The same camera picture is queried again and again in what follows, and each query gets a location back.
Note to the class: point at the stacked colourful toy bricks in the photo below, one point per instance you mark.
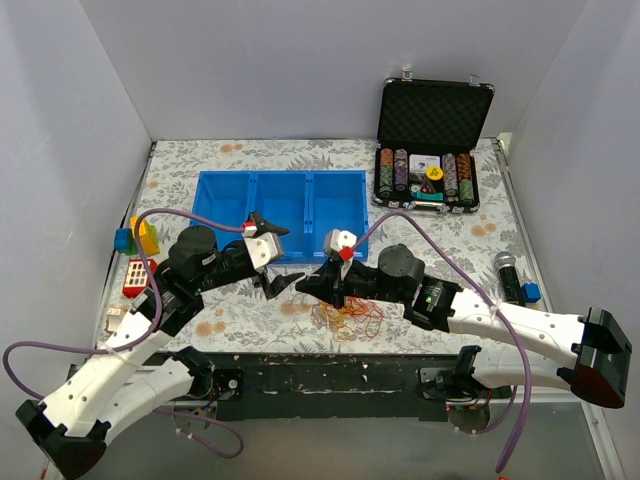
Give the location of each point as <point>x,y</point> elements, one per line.
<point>124,241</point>

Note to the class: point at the floral table mat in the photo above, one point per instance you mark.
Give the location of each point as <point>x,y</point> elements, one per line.
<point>238,318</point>

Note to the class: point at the black microphone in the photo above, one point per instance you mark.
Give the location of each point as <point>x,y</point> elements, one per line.
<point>505,266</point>

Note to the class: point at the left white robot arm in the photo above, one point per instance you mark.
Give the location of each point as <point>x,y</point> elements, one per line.
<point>74,424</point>

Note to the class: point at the red white toy brick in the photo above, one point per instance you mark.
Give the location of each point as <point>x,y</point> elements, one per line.
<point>136,279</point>

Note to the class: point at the small blue block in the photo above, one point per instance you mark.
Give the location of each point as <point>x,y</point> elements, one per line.
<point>531,293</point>

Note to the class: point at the blue three-compartment bin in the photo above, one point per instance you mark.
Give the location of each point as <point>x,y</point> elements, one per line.
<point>308,203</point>

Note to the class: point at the black poker chip case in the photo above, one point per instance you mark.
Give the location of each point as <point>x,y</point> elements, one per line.
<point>427,131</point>

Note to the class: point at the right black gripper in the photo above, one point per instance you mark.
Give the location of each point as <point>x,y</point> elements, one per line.
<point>338,286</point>

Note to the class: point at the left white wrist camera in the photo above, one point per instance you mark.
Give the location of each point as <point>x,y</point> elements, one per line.
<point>264,250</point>

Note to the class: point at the black base beam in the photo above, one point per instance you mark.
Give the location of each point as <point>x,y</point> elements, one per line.
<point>252,386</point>

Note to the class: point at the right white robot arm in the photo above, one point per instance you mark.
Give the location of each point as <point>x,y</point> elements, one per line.
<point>587,355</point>

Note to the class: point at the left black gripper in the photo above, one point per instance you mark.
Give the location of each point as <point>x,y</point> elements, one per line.
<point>263,272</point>

